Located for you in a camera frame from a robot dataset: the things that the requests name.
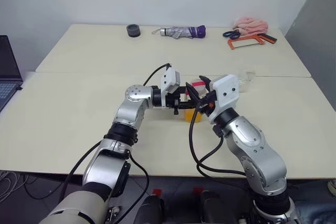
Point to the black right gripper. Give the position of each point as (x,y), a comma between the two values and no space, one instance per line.
(208,104)

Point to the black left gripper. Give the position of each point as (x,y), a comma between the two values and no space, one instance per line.
(173,100)

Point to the clear bottle with orange drink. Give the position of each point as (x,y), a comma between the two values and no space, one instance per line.
(199,116)

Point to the clear wine glass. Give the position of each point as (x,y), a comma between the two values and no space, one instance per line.
(248,75)

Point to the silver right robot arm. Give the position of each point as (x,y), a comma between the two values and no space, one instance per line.
(262,155)

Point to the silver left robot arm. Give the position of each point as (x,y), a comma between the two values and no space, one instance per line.
(105,166)

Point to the orange hacksaw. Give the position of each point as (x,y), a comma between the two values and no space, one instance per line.
(231,43)

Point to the folded silver purple umbrella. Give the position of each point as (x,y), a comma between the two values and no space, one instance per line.
(181,32)

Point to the pink towel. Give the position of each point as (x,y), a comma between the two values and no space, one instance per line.
(252,24)

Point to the dark grey round roll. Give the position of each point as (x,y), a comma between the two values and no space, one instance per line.
(133,31)

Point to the red floor marker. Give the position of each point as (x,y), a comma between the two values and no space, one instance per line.
(157,191)
(198,191)

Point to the dark rounded shape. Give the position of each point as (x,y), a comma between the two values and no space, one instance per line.
(211,207)
(153,209)

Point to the blue denim cloth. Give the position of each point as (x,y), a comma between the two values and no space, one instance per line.
(317,213)

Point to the dark laptop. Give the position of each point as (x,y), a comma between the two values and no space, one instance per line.
(8,61)

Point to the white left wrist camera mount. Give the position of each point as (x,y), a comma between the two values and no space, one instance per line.
(170,79)

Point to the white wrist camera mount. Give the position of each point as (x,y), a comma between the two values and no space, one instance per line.
(170,79)
(228,87)

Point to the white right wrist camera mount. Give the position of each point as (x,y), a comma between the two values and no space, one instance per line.
(228,87)

